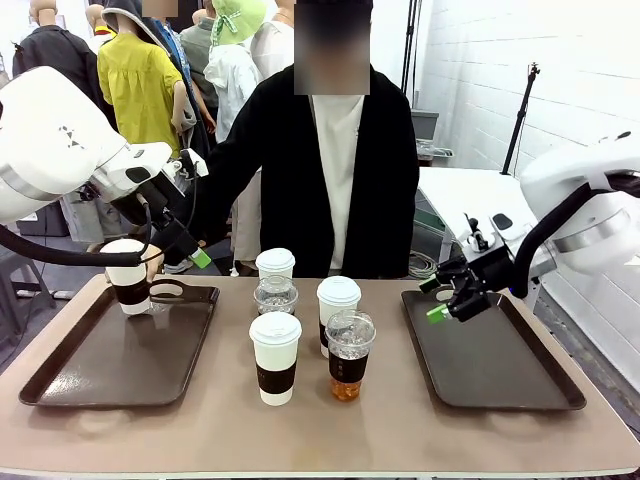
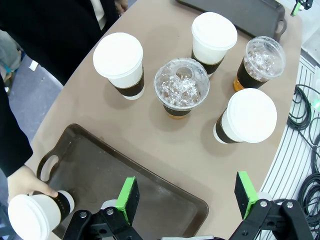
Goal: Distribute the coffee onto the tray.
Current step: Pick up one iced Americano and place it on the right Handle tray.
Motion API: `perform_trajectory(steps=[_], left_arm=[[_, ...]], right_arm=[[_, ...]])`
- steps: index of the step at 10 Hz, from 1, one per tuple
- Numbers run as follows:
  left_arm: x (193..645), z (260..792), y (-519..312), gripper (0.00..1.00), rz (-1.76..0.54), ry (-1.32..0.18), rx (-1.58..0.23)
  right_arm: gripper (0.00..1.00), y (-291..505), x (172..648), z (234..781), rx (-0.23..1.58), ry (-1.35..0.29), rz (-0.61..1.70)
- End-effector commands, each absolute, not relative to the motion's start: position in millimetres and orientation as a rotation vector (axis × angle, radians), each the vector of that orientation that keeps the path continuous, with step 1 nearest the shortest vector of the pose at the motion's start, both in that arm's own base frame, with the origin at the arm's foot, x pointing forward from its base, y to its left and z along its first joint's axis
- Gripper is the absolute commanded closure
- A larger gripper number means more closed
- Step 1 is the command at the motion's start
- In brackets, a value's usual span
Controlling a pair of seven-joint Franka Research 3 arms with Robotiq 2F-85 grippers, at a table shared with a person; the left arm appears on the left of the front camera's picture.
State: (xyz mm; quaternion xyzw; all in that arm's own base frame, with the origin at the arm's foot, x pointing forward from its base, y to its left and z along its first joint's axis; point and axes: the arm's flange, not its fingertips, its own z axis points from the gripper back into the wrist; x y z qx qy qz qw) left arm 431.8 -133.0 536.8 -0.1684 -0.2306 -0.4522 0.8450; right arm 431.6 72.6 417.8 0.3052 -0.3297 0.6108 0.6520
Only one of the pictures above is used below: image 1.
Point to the mannequin in yellow dress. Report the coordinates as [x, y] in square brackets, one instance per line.
[135, 85]

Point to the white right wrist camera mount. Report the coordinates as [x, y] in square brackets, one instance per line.
[480, 242]

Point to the mannequin in white jacket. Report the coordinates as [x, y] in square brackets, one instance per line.
[232, 85]

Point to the white background table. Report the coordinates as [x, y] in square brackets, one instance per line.
[465, 195]

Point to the grey cabinet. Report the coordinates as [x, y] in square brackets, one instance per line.
[45, 222]

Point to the mannequin in white shirt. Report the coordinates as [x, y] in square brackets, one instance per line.
[275, 47]

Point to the black camera tripod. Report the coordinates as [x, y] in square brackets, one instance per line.
[520, 120]

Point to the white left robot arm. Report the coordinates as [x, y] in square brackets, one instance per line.
[50, 140]

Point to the grey storage box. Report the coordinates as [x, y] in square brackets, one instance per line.
[425, 125]

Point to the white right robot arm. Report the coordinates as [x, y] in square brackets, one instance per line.
[575, 175]

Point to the mannequin in green shirt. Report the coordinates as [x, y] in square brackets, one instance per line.
[197, 50]

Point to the mannequin in black jacket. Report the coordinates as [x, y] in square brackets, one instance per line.
[55, 55]

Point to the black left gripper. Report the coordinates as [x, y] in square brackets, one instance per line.
[175, 237]

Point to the grey bucket hat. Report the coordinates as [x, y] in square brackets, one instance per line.
[120, 12]

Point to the person's right hand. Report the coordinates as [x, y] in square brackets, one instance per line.
[154, 257]

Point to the white lidded paper coffee cup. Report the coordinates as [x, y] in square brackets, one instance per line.
[127, 295]
[275, 350]
[275, 260]
[339, 297]

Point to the figure in blue shirt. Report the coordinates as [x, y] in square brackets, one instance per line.
[172, 37]

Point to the dark brown serving tray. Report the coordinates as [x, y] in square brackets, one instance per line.
[490, 360]
[125, 360]

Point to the person's left forearm black sleeve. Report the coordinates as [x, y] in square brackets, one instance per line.
[402, 225]

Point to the black light stand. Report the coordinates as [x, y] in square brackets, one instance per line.
[411, 45]

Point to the person in black cardigan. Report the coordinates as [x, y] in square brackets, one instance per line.
[290, 175]

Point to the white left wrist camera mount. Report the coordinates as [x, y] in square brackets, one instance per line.
[197, 164]

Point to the clear plastic iced tea cup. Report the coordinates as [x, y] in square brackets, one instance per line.
[275, 295]
[349, 370]

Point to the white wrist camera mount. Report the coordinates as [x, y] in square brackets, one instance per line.
[197, 164]
[480, 242]

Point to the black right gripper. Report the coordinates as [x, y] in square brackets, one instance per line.
[482, 282]

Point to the person's right forearm black sleeve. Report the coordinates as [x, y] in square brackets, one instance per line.
[215, 210]

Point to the light green sun hat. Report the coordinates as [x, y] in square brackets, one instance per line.
[240, 22]

